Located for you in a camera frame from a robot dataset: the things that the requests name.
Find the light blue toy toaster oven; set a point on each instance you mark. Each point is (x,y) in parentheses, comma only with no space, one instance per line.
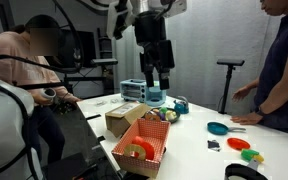
(137,90)

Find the blue toy frying pan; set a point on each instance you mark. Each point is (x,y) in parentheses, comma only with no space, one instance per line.
(221,129)

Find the black camera stand right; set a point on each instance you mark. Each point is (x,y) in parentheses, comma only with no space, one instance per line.
(231,65)

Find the teal toy kettle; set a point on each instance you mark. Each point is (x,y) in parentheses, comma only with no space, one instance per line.
(181,105)

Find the person in pink shirt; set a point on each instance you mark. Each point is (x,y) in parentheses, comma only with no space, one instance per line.
(35,40)

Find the person in dark shirt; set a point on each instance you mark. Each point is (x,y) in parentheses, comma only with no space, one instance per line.
(271,98)

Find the green yellow toy vegetable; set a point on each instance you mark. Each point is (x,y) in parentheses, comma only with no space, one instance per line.
(249,154)

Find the orange toy plate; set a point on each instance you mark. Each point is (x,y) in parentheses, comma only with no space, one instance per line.
(238,144)

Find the brown cardboard box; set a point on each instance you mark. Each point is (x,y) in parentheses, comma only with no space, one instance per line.
(121,118)

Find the red checkered cardboard box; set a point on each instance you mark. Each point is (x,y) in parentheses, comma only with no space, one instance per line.
(141,148)

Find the black monitor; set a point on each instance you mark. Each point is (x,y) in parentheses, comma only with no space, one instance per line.
(86,45)

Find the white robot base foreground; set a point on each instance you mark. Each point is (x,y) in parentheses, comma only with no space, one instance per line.
(18,160)

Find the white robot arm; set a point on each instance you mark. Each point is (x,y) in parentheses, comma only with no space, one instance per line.
(121,14)

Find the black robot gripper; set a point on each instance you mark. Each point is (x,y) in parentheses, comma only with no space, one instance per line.
(150,34)

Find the bowl of toy food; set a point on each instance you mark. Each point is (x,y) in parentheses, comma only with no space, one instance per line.
(163,114)

